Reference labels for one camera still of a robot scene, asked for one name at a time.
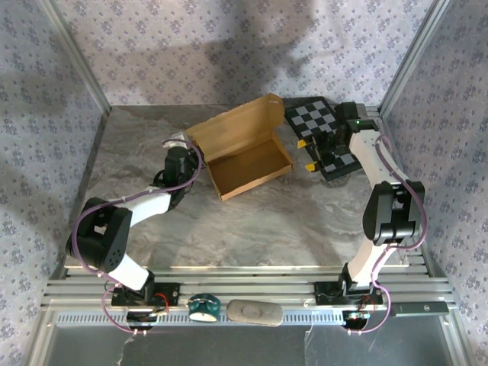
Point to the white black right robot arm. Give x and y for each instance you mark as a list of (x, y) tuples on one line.
[(364, 156)]

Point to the grey oval pad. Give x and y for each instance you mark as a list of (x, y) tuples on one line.
[(253, 312)]

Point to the brown cardboard box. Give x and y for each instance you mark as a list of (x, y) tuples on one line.
[(248, 160)]

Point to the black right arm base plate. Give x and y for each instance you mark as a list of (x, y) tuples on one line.
[(324, 293)]

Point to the right circuit board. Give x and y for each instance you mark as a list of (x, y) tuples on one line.
[(356, 315)]

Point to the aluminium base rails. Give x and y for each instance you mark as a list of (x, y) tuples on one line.
[(248, 282)]

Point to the circuit board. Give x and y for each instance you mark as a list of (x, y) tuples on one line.
[(356, 315), (143, 316)]

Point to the black flat bar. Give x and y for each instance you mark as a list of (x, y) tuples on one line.
[(419, 309)]

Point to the aluminium side rail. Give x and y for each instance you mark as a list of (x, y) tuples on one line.
[(417, 265)]

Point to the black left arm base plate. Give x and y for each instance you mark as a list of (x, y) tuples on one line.
[(167, 293)]

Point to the aluminium left post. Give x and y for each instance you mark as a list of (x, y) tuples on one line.
[(78, 57)]

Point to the aluminium post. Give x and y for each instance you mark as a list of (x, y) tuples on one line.
[(78, 57), (432, 23)]

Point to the aluminium right post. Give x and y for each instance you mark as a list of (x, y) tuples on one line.
[(432, 23)]

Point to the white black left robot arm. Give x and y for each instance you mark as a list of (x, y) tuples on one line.
[(148, 204)]

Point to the black grey chessboard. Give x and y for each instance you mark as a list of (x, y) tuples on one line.
[(312, 114)]

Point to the left circuit board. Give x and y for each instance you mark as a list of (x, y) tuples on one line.
[(143, 316)]

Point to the teal alarm clock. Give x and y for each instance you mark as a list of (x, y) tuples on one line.
[(202, 307)]

